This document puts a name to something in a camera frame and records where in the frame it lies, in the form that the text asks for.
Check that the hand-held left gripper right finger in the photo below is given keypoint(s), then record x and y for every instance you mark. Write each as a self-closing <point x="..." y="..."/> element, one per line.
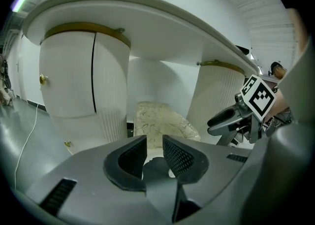
<point x="183" y="160"/>

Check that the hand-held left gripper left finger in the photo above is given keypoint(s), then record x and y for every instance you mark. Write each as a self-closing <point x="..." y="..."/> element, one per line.
<point x="128" y="163"/>

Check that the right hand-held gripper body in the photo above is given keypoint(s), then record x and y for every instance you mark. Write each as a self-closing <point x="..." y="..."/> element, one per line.
<point x="258" y="96"/>

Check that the cream patterned cushioned stool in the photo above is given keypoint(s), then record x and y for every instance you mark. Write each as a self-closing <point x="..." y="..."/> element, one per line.
<point x="160" y="120"/>

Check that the person's right forearm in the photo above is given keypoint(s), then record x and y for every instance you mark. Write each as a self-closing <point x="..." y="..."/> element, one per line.
<point x="278" y="106"/>

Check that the person's grey shirt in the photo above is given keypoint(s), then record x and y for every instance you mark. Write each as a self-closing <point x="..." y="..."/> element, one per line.
<point x="300" y="83"/>

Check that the small gold cabinet knob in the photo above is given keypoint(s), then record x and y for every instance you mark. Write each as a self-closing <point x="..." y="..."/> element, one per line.
<point x="67" y="143"/>

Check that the large gold cabinet knob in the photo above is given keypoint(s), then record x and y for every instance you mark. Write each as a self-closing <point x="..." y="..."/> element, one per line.
<point x="43" y="79"/>

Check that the white table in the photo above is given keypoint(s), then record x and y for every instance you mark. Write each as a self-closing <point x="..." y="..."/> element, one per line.
<point x="147" y="34"/>

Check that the white door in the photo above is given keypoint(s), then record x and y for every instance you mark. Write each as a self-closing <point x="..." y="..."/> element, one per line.
<point x="21" y="71"/>

